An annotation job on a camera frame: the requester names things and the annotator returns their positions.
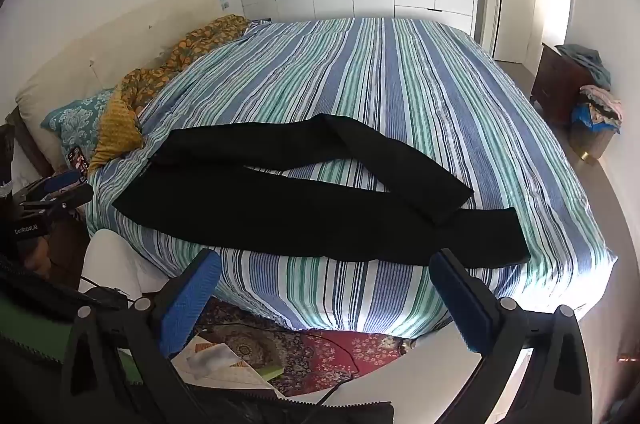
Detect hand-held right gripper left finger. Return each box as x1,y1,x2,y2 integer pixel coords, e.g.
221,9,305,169
59,248,223,424

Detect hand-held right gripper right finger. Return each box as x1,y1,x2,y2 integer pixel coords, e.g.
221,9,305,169
429,248,594,424

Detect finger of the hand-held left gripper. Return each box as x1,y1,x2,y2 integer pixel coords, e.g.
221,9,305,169
19,184,95,219
30,171,85,197

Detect black pants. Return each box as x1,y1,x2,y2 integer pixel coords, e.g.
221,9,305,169
112,113,531,268

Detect smartphone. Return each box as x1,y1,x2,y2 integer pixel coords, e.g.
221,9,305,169
67,145,90,173

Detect teal patterned pillow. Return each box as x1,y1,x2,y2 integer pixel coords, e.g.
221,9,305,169
41,89,116,166

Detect loose papers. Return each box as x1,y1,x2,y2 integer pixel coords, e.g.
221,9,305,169
172,333,282,392

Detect mustard yellow textured blanket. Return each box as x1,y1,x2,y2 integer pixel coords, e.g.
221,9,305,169
87,85,144,176

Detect green mat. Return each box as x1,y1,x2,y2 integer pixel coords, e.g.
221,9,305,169
0,294,76,366

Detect green book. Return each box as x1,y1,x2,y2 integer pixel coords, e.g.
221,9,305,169
255,361,286,383

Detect beige headboard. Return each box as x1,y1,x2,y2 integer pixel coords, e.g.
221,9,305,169
15,0,246,165

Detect red patterned rug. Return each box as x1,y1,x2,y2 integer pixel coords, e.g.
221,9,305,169
192,297,417,397

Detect orange floral blanket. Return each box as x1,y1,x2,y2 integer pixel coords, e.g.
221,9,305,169
116,14,251,115

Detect laundry basket with clothes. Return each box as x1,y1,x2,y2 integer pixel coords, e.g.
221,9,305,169
570,85,624,166

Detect striped bed blanket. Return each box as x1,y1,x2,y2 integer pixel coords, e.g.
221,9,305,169
85,17,619,339

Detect dark wooden chest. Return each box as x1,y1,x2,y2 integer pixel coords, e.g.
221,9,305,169
530,43,601,126

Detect teal clothes pile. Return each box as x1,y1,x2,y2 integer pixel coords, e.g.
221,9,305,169
555,44,612,89

